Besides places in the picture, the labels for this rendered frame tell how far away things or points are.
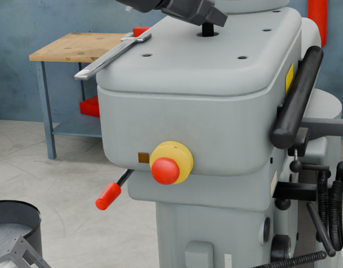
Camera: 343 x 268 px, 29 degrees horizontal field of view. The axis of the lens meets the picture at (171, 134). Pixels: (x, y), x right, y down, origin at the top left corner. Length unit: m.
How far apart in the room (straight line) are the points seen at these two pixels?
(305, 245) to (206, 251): 0.57
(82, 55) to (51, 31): 1.01
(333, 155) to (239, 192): 0.67
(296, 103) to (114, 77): 0.28
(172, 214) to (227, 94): 0.32
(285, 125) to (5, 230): 2.67
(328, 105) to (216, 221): 0.71
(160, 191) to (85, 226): 3.37
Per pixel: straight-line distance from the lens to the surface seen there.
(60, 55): 5.18
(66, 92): 6.18
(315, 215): 1.17
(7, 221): 3.56
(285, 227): 1.34
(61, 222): 4.54
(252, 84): 0.91
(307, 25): 1.77
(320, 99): 1.81
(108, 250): 4.17
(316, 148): 1.59
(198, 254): 1.13
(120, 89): 0.94
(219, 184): 1.06
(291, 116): 0.98
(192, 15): 1.03
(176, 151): 0.92
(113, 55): 0.99
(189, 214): 1.14
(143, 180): 1.10
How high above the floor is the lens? 2.15
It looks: 22 degrees down
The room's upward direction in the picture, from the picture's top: 3 degrees counter-clockwise
